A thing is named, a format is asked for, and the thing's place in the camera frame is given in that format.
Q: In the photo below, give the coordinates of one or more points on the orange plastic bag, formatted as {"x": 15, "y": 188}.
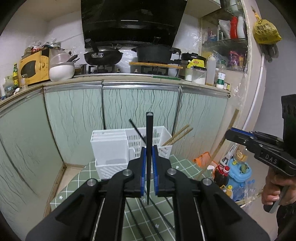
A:
{"x": 202, "y": 160}

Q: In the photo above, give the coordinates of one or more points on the clear jar of white powder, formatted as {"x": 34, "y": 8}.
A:
{"x": 196, "y": 77}

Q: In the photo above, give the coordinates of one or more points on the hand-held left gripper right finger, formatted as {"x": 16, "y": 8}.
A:
{"x": 155, "y": 171}

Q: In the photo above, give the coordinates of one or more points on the row of black chopsticks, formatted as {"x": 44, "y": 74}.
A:
{"x": 161, "y": 220}

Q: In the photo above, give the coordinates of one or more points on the black kitchen appliance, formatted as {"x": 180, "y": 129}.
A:
{"x": 193, "y": 56}

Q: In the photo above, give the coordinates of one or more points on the wooden cutting board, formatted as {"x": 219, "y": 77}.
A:
{"x": 157, "y": 65}

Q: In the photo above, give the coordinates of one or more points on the slender black chopstick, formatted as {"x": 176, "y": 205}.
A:
{"x": 149, "y": 129}
{"x": 136, "y": 129}

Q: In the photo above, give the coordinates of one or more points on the white bowl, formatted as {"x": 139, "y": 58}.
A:
{"x": 61, "y": 73}

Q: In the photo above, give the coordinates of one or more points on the dark bottle with red cap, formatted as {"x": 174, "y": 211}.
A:
{"x": 220, "y": 176}

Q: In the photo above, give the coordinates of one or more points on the wooden chopstick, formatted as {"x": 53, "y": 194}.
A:
{"x": 183, "y": 134}
{"x": 181, "y": 130}

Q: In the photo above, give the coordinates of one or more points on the white plastic utensil holder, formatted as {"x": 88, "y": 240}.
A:
{"x": 108, "y": 148}

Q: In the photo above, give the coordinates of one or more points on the white plastic bottle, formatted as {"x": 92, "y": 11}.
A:
{"x": 241, "y": 27}

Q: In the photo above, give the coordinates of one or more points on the yellow toaster oven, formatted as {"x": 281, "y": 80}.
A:
{"x": 32, "y": 67}

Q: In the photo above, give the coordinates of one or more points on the blue plastic container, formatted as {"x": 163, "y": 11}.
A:
{"x": 238, "y": 175}

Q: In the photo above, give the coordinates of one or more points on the white squeeze bottle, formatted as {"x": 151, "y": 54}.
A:
{"x": 211, "y": 71}

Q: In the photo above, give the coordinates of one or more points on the person's right hand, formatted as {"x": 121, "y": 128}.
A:
{"x": 270, "y": 192}

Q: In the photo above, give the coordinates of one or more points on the white bottle with green label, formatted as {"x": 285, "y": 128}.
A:
{"x": 220, "y": 81}

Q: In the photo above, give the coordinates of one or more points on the green grid tablecloth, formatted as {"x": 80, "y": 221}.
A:
{"x": 69, "y": 192}

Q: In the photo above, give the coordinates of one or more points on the green glass bottle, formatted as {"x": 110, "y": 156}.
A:
{"x": 15, "y": 76}

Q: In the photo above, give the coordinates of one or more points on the glass wall shelf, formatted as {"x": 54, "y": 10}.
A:
{"x": 224, "y": 53}

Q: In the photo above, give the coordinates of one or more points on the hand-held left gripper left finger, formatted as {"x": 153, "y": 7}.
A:
{"x": 143, "y": 171}

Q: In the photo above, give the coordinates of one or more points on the yellow plastic bag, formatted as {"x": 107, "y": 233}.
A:
{"x": 266, "y": 30}

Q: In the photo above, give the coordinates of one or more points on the white plastic clamp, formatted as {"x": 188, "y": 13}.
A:
{"x": 227, "y": 156}

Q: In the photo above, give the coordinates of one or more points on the black wok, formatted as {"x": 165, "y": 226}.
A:
{"x": 104, "y": 58}

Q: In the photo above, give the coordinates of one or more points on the grey hanging glove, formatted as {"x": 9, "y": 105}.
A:
{"x": 269, "y": 52}

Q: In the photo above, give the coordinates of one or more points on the orange oil bottle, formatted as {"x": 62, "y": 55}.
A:
{"x": 229, "y": 191}

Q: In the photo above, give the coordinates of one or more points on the gas stove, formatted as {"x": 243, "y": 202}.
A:
{"x": 148, "y": 70}

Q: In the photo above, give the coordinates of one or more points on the white pipe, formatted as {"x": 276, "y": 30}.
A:
{"x": 256, "y": 99}

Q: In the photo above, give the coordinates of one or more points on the small yellow jar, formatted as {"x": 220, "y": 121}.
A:
{"x": 227, "y": 87}

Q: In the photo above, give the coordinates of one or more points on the green kitchen cabinet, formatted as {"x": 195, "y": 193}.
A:
{"x": 74, "y": 111}

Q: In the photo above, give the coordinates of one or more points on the black cooking pot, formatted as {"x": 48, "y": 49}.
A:
{"x": 152, "y": 54}

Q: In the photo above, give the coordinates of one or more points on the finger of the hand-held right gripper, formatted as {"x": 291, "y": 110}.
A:
{"x": 238, "y": 138}
{"x": 240, "y": 130}

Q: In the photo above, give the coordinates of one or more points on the black range hood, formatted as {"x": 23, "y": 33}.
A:
{"x": 129, "y": 20}

